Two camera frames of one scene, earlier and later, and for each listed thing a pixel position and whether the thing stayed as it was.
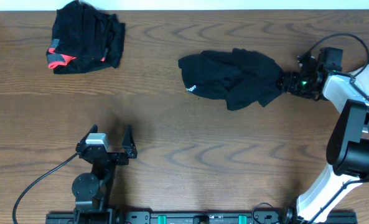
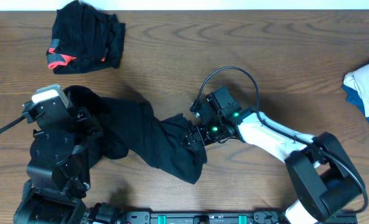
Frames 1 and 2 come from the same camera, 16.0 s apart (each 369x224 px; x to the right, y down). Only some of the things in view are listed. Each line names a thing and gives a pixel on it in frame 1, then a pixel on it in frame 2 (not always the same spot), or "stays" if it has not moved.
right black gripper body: x=299 y=85 to x=210 y=133
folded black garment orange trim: x=84 y=38 stays
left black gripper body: x=120 y=161 to x=81 y=116
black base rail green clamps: x=209 y=217 stays
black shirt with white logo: x=238 y=76 to x=123 y=127
